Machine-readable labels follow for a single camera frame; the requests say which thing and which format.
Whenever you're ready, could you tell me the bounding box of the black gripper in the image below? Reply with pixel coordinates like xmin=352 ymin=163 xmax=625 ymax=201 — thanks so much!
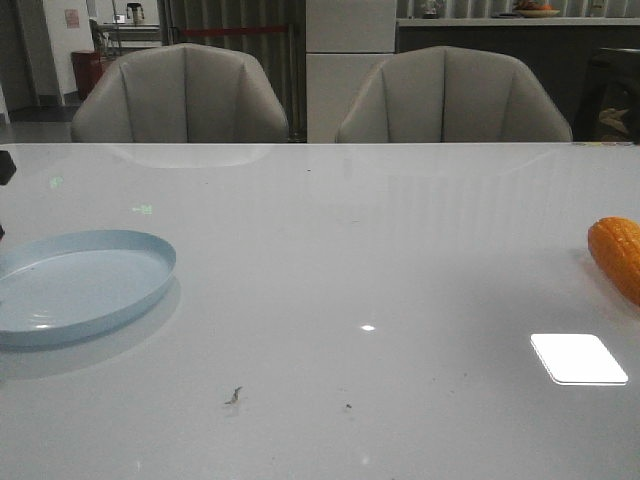
xmin=0 ymin=150 xmax=17 ymax=186

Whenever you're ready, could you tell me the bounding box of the light blue round plate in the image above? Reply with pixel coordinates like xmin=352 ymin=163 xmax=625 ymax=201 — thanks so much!
xmin=1 ymin=230 xmax=176 ymax=348

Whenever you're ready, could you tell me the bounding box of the orange plastic corn cob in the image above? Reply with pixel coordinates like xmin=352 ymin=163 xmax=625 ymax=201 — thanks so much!
xmin=587 ymin=217 xmax=639 ymax=305

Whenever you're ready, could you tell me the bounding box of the red bin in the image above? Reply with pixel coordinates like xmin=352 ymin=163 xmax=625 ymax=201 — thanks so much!
xmin=71 ymin=50 xmax=103 ymax=100

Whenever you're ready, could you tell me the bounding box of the distant metal work table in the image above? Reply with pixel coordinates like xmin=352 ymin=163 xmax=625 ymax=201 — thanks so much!
xmin=98 ymin=23 xmax=162 ymax=49

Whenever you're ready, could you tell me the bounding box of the left grey upholstered chair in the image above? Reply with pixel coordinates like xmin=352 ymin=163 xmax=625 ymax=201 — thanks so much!
xmin=71 ymin=43 xmax=289 ymax=143

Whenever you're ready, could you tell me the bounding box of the grey upholstered chair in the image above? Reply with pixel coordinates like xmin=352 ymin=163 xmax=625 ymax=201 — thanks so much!
xmin=336 ymin=46 xmax=572 ymax=143
xmin=71 ymin=43 xmax=289 ymax=143

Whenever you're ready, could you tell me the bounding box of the red barrier belt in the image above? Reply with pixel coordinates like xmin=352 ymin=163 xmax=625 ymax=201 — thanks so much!
xmin=173 ymin=24 xmax=291 ymax=38

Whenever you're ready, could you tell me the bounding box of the white refrigerator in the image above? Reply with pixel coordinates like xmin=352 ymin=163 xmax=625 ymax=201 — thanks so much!
xmin=306 ymin=0 xmax=397 ymax=143

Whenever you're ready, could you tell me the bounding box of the right grey upholstered chair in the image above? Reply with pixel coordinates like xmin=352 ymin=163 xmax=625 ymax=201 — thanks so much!
xmin=336 ymin=46 xmax=572 ymax=143

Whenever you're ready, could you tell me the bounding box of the small ornament on counter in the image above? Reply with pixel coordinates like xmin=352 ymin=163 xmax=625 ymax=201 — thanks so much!
xmin=420 ymin=0 xmax=446 ymax=19

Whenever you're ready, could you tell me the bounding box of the fruit bowl on counter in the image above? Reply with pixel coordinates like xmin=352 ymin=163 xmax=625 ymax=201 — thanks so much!
xmin=513 ymin=0 xmax=560 ymax=18

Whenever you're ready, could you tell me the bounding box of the dark grey counter cabinet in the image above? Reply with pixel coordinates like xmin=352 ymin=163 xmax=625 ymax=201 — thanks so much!
xmin=396 ymin=18 xmax=639 ymax=130

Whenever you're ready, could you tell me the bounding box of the dark wooden chair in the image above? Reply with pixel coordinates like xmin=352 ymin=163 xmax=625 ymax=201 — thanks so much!
xmin=573 ymin=48 xmax=639 ymax=145

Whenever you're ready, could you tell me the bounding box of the pink wall notice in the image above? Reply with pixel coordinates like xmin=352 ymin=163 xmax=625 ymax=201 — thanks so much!
xmin=64 ymin=9 xmax=80 ymax=29

